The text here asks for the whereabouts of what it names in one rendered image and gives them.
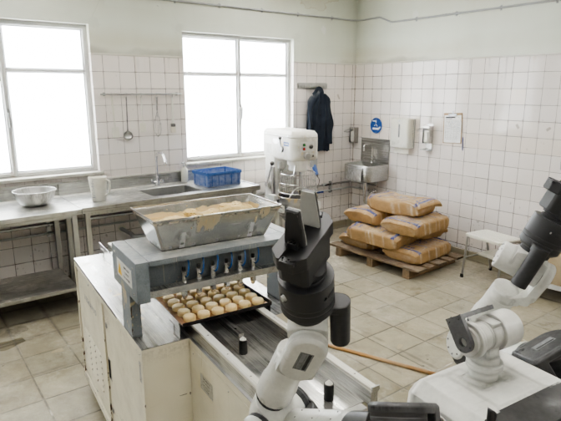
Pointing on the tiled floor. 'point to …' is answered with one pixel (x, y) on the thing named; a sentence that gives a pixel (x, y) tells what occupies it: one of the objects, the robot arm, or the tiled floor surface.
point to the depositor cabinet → (137, 350)
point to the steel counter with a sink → (81, 203)
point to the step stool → (487, 244)
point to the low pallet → (396, 260)
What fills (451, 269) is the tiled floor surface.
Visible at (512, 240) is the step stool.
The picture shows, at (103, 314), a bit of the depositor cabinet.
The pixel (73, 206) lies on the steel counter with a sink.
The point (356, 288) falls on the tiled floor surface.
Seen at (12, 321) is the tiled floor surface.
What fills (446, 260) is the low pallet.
